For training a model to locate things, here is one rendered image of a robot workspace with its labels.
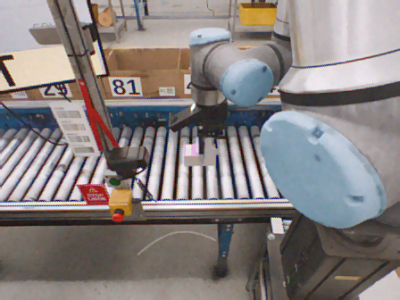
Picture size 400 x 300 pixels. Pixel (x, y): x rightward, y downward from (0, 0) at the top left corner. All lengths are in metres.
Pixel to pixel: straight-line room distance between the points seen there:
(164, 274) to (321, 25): 1.59
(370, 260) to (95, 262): 1.55
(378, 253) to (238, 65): 0.49
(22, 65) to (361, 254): 0.93
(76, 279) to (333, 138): 1.73
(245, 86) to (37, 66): 0.57
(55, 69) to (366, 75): 0.73
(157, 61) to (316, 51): 1.36
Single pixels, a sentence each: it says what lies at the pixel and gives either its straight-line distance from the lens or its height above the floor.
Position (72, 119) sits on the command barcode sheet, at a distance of 0.76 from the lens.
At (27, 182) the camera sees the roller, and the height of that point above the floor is 0.74.
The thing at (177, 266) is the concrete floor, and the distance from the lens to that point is 1.71.
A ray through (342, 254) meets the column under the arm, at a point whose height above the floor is 1.08.
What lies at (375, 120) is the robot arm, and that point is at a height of 1.46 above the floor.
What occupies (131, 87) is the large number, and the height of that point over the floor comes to 0.96.
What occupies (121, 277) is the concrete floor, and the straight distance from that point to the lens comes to 1.75.
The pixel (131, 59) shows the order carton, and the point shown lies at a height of 0.99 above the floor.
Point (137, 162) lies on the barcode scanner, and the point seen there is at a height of 1.08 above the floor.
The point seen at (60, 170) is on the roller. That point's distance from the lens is 1.30.
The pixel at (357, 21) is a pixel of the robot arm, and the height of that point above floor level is 1.53.
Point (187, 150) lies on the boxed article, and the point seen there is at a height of 1.06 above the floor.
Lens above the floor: 1.59
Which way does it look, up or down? 43 degrees down
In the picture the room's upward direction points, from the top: straight up
